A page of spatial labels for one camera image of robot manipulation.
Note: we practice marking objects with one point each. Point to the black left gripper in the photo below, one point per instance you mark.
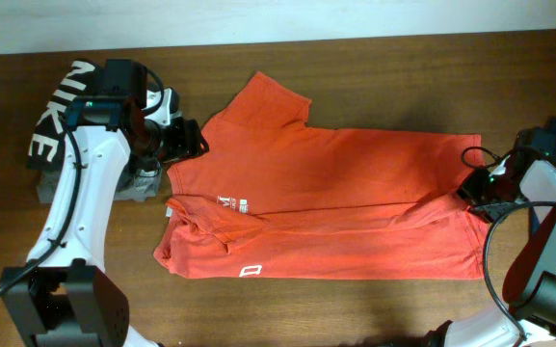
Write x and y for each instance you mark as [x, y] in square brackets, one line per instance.
[188, 141]

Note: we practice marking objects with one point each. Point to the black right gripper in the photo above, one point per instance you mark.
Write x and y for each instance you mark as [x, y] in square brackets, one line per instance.
[469, 191]

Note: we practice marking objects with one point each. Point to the orange red t-shirt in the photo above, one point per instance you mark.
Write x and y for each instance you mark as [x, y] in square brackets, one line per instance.
[276, 198]

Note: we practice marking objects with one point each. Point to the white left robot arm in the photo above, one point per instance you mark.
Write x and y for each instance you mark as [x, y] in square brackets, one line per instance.
[62, 295]

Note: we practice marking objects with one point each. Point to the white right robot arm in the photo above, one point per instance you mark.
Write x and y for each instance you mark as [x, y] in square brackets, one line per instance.
[527, 312]

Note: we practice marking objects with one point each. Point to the grey folded garment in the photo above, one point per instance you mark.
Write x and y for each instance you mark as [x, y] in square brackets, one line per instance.
[138, 186]

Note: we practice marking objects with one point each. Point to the black Nike garment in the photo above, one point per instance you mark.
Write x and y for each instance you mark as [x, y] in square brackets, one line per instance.
[48, 145]

